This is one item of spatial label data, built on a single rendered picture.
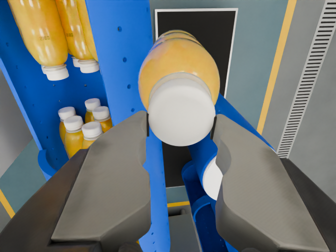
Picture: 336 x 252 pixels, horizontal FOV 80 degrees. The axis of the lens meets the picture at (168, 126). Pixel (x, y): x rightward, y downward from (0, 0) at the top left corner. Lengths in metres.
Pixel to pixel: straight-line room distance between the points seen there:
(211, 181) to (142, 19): 0.56
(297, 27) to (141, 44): 1.65
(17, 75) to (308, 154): 2.57
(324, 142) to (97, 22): 2.56
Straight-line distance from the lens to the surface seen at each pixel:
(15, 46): 0.53
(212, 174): 0.72
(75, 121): 0.49
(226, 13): 1.48
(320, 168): 2.94
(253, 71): 1.81
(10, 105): 0.88
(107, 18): 0.32
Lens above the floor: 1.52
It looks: 59 degrees down
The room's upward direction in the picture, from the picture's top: 166 degrees clockwise
